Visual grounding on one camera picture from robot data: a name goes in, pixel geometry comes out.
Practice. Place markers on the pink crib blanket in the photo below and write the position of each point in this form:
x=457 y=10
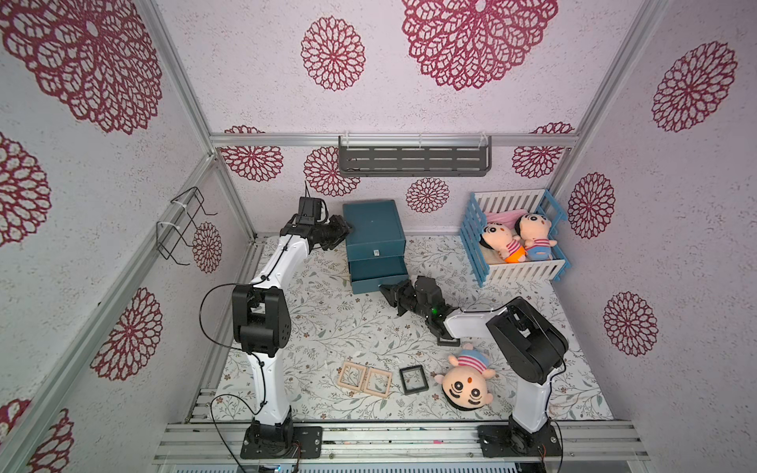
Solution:
x=507 y=219

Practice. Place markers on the small black brooch box far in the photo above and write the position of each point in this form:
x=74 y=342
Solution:
x=448 y=342

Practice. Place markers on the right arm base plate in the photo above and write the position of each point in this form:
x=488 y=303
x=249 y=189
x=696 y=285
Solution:
x=507 y=441

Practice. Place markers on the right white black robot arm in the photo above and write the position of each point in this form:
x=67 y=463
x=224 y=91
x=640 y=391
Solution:
x=533 y=348

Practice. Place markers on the small black brooch box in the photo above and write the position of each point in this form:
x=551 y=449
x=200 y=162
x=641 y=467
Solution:
x=413 y=380
x=448 y=342

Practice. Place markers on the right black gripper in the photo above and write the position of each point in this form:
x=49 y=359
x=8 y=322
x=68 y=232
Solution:
x=403 y=296

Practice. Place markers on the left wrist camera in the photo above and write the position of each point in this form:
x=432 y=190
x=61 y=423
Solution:
x=312 y=210

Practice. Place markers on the wooden brooch box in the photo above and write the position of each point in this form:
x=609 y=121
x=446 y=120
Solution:
x=377 y=383
x=352 y=376

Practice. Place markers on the teal drawer cabinet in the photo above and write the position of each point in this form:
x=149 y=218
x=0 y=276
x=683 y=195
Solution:
x=376 y=246

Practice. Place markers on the grey wall shelf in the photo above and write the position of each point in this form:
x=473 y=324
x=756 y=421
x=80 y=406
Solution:
x=415 y=160

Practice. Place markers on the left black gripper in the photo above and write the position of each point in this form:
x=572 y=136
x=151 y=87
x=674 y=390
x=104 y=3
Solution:
x=342 y=231

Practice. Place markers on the small black brooch box near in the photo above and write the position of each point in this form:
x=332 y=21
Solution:
x=413 y=380

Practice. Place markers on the wooden brooch box left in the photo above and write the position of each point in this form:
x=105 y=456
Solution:
x=352 y=376

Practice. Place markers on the plush doll blue pants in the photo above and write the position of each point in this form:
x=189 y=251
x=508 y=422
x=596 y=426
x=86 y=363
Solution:
x=533 y=230

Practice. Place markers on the blue white toy crib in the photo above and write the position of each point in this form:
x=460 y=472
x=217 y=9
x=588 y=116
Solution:
x=488 y=268

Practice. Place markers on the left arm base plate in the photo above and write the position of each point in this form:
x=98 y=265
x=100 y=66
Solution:
x=271 y=442

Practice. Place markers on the black wire wall rack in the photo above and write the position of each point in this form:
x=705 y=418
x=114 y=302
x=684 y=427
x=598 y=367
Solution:
x=170 y=234

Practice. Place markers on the plush doll orange pants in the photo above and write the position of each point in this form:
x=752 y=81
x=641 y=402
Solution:
x=504 y=242

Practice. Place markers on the wooden brooch box right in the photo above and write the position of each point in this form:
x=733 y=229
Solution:
x=377 y=383

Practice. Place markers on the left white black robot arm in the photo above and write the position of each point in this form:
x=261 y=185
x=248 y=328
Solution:
x=262 y=324

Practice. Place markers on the plush doll striped hat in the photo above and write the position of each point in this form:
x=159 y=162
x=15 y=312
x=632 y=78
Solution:
x=465 y=385

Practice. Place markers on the aluminium front rail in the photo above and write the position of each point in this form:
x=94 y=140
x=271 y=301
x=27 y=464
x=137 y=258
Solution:
x=413 y=442

